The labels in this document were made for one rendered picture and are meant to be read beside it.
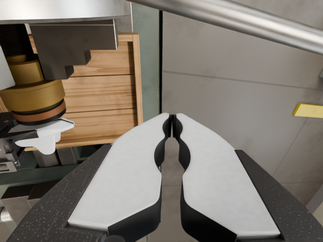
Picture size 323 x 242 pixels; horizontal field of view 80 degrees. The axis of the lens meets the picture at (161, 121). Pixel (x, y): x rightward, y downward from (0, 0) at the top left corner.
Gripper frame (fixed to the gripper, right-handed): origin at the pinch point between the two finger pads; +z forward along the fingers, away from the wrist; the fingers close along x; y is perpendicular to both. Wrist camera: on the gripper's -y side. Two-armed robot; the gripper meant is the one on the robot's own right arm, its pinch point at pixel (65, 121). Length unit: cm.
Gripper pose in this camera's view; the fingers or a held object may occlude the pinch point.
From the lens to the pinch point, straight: 38.1
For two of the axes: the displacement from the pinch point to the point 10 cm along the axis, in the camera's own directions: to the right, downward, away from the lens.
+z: 9.8, -0.8, 1.5
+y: -0.1, 8.6, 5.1
